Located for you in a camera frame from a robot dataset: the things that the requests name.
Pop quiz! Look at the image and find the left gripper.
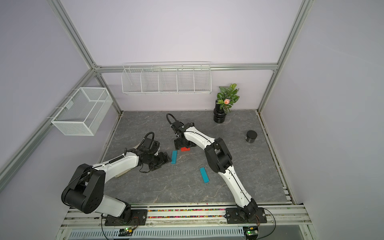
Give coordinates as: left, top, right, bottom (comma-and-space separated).
147, 151, 172, 171

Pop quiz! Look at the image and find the red rectangular block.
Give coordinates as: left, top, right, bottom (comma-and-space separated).
181, 147, 191, 152

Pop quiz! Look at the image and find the teal long block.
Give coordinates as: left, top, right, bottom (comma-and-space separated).
171, 150, 178, 164
200, 168, 210, 183

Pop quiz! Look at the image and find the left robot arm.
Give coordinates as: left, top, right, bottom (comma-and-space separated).
61, 132, 171, 222

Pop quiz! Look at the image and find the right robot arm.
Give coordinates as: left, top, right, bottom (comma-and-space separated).
166, 113, 259, 221

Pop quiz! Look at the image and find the potted plant black vase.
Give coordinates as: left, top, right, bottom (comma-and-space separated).
214, 84, 240, 124

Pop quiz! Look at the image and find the black cylinder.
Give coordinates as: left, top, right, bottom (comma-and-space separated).
245, 130, 258, 143

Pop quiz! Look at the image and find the white mesh basket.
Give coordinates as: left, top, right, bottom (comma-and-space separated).
51, 87, 113, 136

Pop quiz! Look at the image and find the white wire wall shelf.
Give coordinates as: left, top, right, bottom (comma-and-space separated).
121, 62, 212, 95

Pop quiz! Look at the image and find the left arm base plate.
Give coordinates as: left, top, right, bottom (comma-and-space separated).
105, 209, 148, 226

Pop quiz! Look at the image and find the white vent rail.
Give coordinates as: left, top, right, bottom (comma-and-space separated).
67, 227, 245, 240

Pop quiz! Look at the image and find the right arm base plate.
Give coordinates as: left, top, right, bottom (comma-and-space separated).
224, 208, 267, 225

